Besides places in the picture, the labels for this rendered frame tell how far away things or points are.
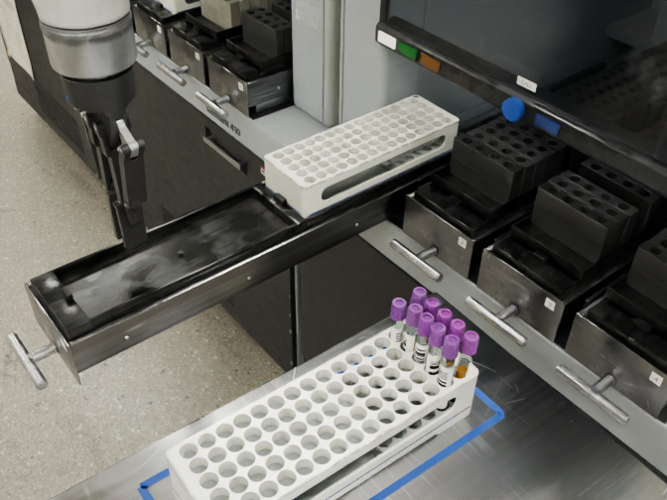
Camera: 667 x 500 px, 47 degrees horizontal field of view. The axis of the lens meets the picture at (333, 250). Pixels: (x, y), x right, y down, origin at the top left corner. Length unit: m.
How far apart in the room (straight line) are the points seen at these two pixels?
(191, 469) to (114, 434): 1.16
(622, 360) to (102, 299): 0.63
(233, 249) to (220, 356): 0.97
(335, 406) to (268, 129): 0.76
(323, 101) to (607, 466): 0.82
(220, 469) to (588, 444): 0.37
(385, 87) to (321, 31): 0.16
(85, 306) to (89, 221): 1.49
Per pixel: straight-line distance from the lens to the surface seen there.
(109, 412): 1.90
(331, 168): 1.06
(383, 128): 1.15
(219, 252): 1.01
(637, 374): 0.96
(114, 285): 0.99
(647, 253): 0.97
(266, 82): 1.42
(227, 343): 1.99
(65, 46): 0.81
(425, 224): 1.10
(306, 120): 1.42
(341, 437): 0.71
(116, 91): 0.84
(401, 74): 1.24
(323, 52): 1.33
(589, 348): 0.99
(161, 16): 1.65
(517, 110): 0.98
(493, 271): 1.04
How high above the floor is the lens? 1.46
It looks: 40 degrees down
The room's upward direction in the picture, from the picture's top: 1 degrees clockwise
